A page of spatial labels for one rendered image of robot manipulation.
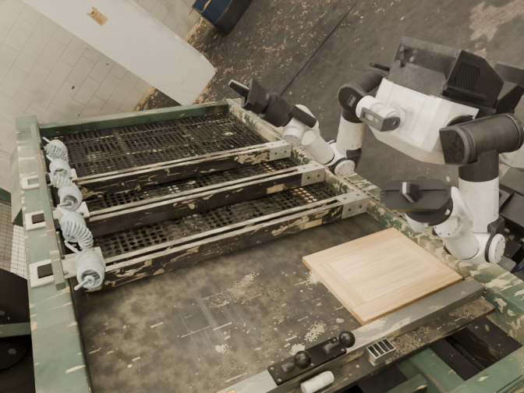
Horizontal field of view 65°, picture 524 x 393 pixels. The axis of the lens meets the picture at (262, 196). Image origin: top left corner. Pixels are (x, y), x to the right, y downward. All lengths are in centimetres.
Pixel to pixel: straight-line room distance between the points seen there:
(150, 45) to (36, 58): 193
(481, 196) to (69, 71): 576
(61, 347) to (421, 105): 107
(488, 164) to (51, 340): 110
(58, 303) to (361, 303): 82
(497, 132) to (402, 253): 57
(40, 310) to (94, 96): 545
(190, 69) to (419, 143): 407
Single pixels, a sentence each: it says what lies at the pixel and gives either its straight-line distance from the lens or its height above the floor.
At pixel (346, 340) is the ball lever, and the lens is 98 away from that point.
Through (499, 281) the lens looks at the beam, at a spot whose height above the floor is 87.
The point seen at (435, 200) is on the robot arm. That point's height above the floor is 157.
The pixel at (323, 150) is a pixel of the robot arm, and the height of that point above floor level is 124.
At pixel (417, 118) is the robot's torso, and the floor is 135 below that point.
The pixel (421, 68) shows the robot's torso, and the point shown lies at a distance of 122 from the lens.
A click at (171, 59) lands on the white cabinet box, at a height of 52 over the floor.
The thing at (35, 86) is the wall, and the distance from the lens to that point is 643.
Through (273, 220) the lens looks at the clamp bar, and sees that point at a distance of 147.
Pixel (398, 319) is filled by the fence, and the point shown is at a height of 116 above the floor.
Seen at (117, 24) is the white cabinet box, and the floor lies 118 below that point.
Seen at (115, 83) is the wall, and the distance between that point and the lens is 644.
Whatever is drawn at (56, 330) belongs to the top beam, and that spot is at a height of 184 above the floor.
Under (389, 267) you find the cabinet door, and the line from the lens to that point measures 142.
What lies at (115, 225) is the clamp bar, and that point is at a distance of 156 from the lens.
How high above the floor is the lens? 226
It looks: 41 degrees down
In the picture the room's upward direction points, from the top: 61 degrees counter-clockwise
